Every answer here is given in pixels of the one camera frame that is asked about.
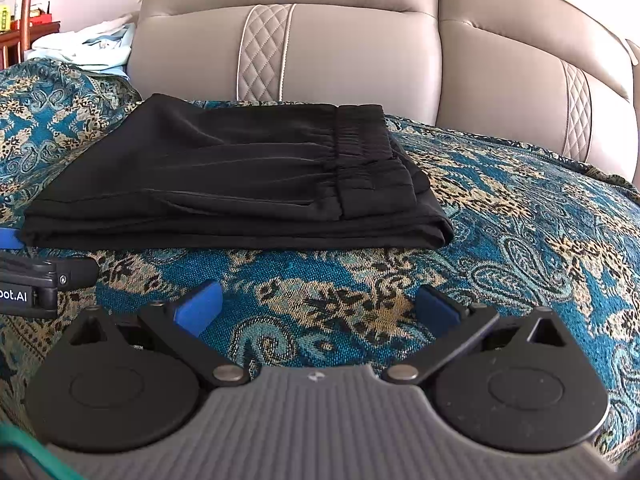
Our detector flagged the blue paisley patterned blanket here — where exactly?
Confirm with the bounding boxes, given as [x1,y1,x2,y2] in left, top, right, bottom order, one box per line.
[0,57,640,467]

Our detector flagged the light blue crumpled cloth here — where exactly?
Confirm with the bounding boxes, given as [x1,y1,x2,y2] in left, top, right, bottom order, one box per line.
[25,15,137,79]

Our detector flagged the black pants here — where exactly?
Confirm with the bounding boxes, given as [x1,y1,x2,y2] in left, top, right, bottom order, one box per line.
[22,92,456,252]

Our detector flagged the dark red box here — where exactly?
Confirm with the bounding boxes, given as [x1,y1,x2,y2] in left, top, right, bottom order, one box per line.
[10,3,62,32]

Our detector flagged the red-brown wooden cabinet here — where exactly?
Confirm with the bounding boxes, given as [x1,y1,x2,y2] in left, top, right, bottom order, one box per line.
[0,20,62,69]

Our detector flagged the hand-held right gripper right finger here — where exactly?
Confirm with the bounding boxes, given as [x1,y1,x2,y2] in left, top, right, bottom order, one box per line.
[384,284,572,387]

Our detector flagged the beige leather headboard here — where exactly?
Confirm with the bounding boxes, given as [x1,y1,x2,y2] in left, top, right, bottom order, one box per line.
[125,0,640,186]

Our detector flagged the green cable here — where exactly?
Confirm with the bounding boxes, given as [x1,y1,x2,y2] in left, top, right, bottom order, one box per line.
[0,422,85,480]

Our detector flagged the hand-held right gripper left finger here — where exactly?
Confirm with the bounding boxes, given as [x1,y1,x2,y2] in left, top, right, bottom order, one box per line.
[69,281,249,387]

